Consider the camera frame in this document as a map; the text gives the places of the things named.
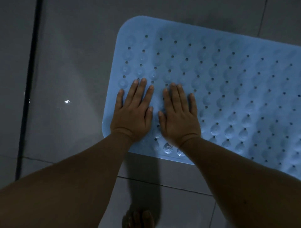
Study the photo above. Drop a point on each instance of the person's right hand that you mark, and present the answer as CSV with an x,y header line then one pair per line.
x,y
181,125

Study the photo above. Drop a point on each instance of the person's left forearm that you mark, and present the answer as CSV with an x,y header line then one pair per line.
x,y
70,183

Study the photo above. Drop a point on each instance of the person's right middle finger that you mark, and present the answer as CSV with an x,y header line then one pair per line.
x,y
176,97

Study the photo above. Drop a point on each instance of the person's left thumb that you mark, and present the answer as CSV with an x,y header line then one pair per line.
x,y
149,116

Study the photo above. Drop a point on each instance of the person's left middle finger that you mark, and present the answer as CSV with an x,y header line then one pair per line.
x,y
140,91

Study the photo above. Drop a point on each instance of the person's bare foot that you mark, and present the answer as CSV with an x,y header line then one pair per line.
x,y
138,219

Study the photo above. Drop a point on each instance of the blue rubber bath mat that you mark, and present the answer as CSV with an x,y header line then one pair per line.
x,y
235,82

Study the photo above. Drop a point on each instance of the person's right little finger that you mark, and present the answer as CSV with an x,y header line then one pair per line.
x,y
193,104

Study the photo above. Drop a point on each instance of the person's left little finger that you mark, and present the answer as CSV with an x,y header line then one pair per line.
x,y
119,99

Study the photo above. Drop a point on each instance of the person's right forearm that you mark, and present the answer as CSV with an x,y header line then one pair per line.
x,y
239,188

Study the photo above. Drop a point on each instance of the person's left hand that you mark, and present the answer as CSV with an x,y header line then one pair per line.
x,y
131,119

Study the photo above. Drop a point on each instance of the person's right thumb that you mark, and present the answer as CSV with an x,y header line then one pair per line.
x,y
162,121

